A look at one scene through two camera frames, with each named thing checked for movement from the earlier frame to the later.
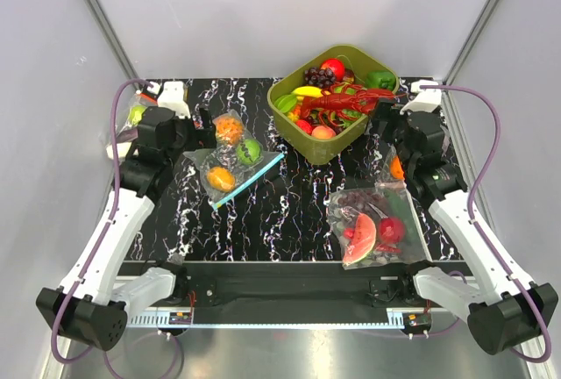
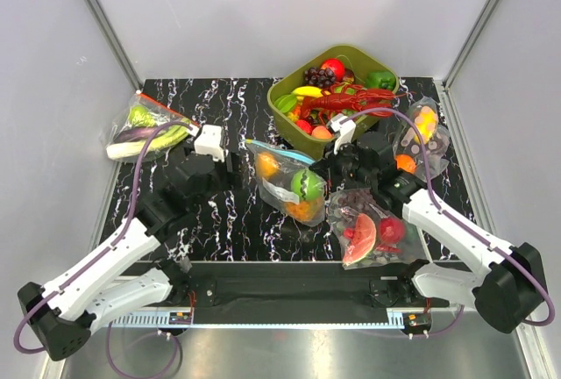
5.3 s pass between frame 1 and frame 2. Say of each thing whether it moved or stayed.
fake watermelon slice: stayed
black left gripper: moved
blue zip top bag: moved
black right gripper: moved
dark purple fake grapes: stayed
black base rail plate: stayed
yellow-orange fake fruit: moved
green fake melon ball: moved
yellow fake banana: stayed
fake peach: stayed
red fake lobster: stayed
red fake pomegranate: stayed
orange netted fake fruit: moved
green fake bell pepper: stayed
